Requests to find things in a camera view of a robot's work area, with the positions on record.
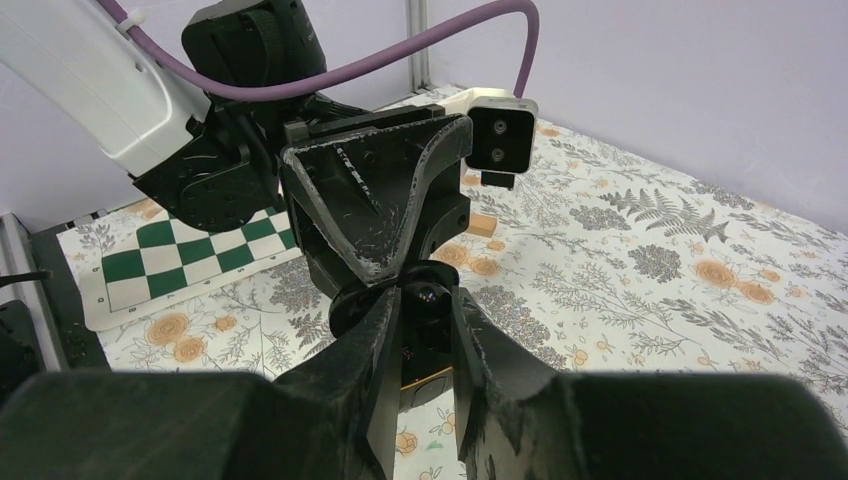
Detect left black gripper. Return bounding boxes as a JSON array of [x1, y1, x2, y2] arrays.
[[278, 99, 473, 339]]

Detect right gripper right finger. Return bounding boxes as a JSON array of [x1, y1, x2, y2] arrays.
[[451, 288, 583, 479]]

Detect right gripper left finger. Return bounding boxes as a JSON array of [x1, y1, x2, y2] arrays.
[[264, 287, 402, 479]]

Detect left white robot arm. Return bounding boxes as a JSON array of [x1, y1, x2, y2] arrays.
[[1, 1, 297, 333]]

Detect small wooden block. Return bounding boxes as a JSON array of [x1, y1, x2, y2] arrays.
[[466, 213, 498, 238]]

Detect floral patterned table mat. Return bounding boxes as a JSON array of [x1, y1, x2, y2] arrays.
[[58, 120, 847, 479]]

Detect green white checkered mat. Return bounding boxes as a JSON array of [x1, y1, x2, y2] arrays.
[[59, 200, 300, 332]]

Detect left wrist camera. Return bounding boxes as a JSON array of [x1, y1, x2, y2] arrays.
[[437, 87, 538, 190]]

